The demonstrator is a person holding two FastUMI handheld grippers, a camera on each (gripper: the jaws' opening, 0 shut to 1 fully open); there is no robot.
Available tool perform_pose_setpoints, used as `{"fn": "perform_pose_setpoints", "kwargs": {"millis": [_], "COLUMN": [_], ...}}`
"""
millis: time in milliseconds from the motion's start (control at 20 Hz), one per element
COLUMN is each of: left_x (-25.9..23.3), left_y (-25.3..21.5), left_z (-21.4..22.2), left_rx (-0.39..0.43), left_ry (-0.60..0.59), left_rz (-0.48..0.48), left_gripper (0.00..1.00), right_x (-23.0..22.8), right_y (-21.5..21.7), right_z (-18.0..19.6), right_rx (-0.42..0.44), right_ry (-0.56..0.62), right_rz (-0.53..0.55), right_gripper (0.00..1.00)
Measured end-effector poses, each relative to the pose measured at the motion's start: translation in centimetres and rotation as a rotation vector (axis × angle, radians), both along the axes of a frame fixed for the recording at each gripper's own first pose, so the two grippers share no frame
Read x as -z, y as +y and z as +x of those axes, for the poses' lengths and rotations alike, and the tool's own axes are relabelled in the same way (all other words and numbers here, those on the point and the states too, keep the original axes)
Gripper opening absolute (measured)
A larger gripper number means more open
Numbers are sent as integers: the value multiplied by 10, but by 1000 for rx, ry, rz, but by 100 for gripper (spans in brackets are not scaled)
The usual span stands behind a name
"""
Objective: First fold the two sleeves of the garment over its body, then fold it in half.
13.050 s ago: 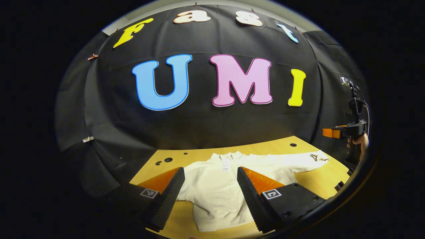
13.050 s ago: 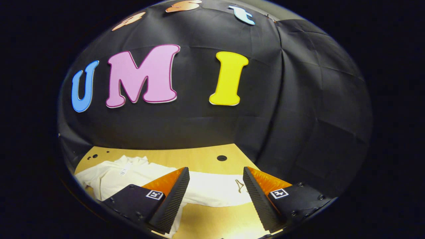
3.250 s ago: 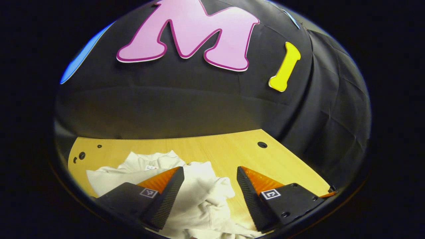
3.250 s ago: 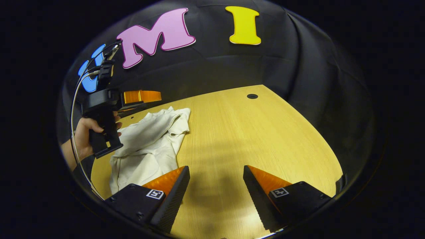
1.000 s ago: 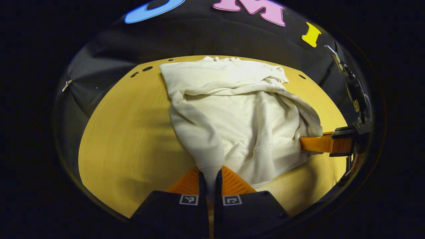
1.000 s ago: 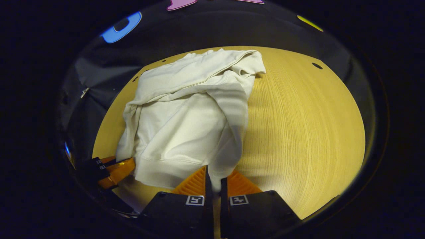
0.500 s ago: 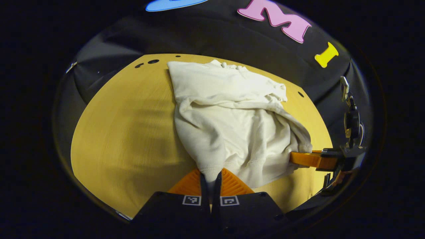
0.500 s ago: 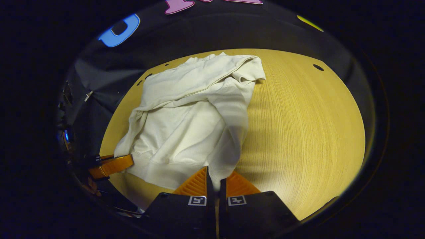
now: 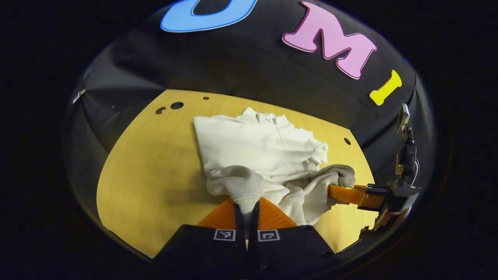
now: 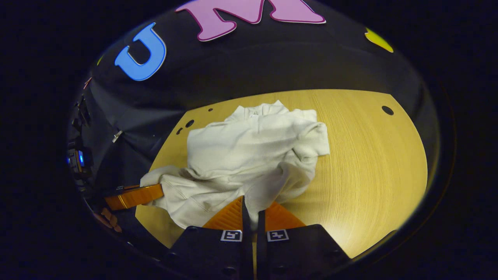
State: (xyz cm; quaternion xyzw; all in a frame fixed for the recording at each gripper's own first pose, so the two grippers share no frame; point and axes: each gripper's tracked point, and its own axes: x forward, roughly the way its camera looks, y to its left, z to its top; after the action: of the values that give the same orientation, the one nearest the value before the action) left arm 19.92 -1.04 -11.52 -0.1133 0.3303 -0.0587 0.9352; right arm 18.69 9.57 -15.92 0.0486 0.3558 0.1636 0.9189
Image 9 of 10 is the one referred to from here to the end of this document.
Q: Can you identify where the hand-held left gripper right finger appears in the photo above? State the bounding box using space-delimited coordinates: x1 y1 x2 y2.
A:
247 197 340 280

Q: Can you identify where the white garment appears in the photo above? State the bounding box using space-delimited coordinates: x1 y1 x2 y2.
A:
193 107 356 227

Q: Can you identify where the thin grey cable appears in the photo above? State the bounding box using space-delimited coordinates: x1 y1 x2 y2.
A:
410 157 421 186

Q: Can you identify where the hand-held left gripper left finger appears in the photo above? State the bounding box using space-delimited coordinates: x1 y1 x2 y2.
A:
153 198 247 280

